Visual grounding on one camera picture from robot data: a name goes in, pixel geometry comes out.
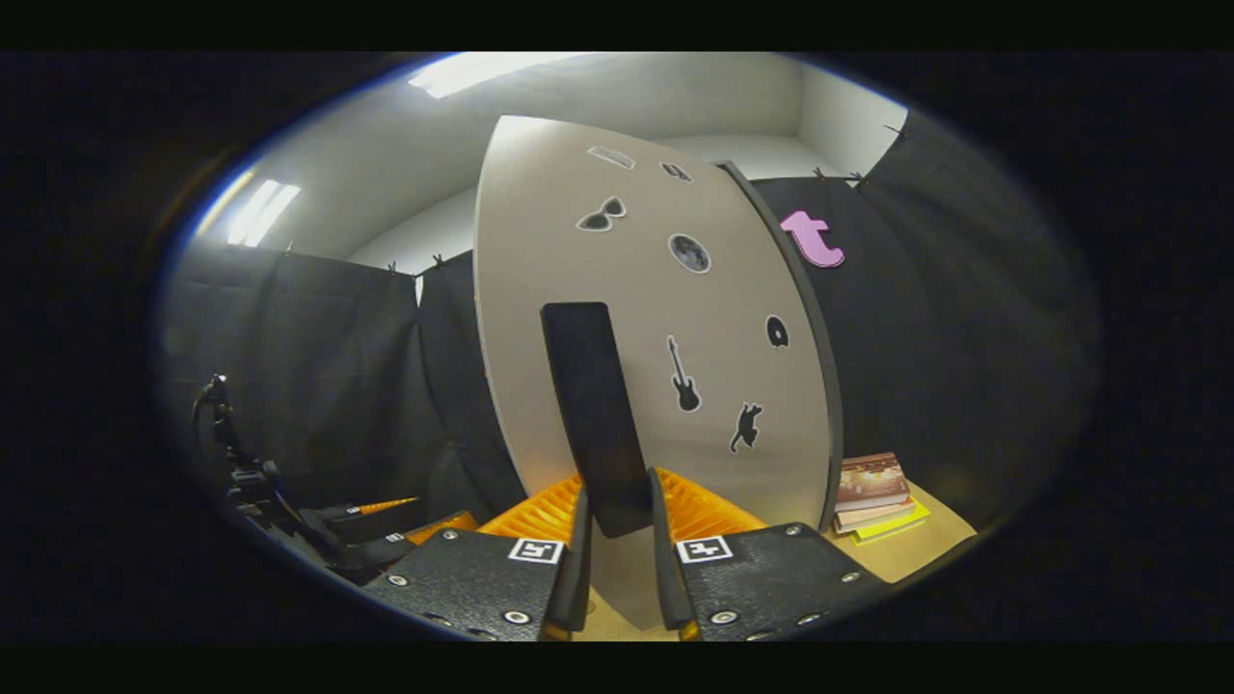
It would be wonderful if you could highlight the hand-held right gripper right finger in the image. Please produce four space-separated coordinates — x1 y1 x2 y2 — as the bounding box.
648 467 893 642

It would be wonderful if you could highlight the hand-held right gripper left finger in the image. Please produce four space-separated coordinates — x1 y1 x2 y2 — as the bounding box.
362 472 594 642

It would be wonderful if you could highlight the black cabinet door handle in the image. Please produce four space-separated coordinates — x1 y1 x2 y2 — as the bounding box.
540 302 655 539

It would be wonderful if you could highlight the grey cabinet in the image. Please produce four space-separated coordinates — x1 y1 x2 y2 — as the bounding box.
715 159 846 533

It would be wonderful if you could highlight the white cabinet door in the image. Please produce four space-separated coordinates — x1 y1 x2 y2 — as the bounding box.
472 114 835 632

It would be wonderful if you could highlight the pale book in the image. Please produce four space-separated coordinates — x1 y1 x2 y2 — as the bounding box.
835 497 917 534

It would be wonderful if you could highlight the brown cover book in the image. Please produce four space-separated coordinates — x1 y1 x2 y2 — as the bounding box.
835 452 911 513

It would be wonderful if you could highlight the black backdrop cloth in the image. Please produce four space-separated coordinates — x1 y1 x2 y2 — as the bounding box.
159 106 1100 579

